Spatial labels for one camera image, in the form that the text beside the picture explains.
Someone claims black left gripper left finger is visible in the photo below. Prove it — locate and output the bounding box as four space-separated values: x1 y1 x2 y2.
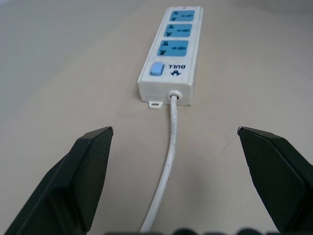
0 126 114 235

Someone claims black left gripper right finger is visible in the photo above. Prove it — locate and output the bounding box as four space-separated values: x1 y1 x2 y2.
236 126 313 235

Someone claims white power strip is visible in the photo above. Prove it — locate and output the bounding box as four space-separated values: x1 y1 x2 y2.
137 6 204 109

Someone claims white power cord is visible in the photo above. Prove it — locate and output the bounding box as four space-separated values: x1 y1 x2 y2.
140 94 179 233

